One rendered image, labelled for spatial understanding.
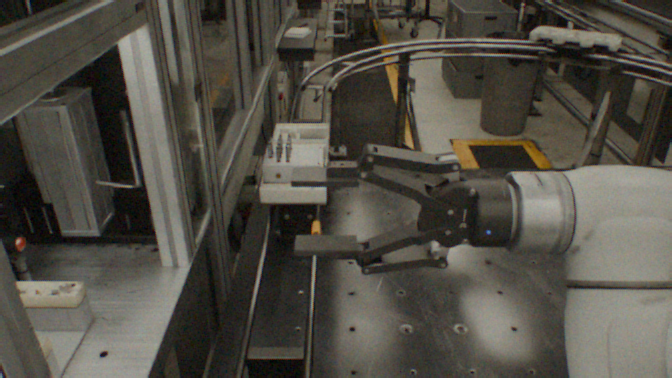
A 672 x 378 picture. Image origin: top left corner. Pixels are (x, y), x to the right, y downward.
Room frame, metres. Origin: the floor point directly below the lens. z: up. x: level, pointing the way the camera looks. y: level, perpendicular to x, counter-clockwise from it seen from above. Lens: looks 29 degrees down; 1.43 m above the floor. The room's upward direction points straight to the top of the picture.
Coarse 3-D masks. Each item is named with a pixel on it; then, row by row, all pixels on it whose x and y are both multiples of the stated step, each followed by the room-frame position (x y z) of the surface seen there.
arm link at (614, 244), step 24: (576, 168) 0.52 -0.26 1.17; (600, 168) 0.50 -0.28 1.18; (624, 168) 0.50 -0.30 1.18; (648, 168) 0.50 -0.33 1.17; (576, 192) 0.47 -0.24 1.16; (600, 192) 0.47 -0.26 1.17; (624, 192) 0.46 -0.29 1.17; (648, 192) 0.46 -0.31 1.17; (576, 216) 0.45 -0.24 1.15; (600, 216) 0.45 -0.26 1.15; (624, 216) 0.45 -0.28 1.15; (648, 216) 0.45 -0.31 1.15; (576, 240) 0.45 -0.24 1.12; (600, 240) 0.44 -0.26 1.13; (624, 240) 0.43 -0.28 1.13; (648, 240) 0.43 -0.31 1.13; (576, 264) 0.44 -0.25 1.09; (600, 264) 0.43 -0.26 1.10; (624, 264) 0.42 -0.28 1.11; (648, 264) 0.42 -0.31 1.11
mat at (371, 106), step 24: (360, 24) 6.61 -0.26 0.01; (360, 48) 5.48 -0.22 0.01; (360, 72) 4.64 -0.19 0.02; (384, 72) 4.65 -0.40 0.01; (360, 96) 4.01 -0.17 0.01; (384, 96) 4.01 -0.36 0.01; (360, 120) 3.51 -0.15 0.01; (384, 120) 3.51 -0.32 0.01; (360, 144) 3.11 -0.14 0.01; (384, 144) 3.11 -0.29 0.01; (408, 144) 3.11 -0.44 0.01
